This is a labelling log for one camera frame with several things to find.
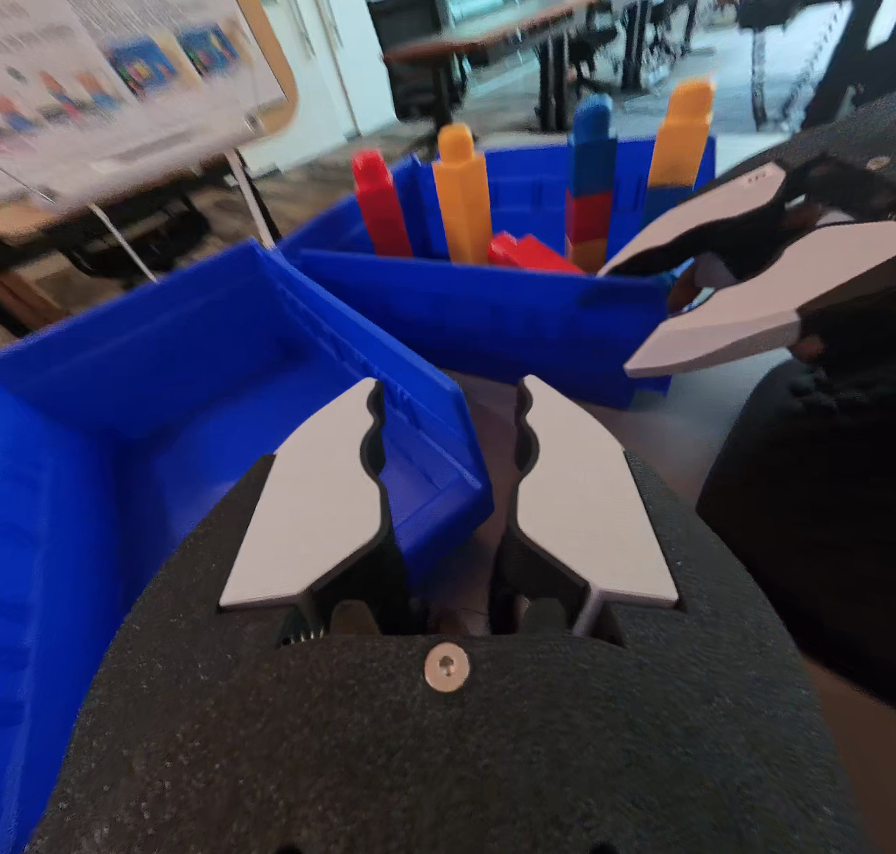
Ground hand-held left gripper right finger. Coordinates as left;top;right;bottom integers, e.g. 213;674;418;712
489;374;680;637

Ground white poster stand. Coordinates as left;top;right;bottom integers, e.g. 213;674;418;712
87;147;281;288

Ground instruction poster board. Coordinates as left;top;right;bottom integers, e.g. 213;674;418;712
0;0;300;205

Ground blue plastic bin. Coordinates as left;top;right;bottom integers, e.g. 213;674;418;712
279;133;718;413
0;240;495;854

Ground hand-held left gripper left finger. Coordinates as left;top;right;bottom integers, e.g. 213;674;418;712
218;377;415;635

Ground black padded armrest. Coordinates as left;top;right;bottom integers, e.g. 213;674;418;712
696;356;896;707

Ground blue red orange block tower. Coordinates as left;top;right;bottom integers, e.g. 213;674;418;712
564;93;620;275

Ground black office chair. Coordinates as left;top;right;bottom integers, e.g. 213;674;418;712
366;0;471;126

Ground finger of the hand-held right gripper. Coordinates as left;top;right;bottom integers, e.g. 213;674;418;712
598;161;841;277
623;218;896;379

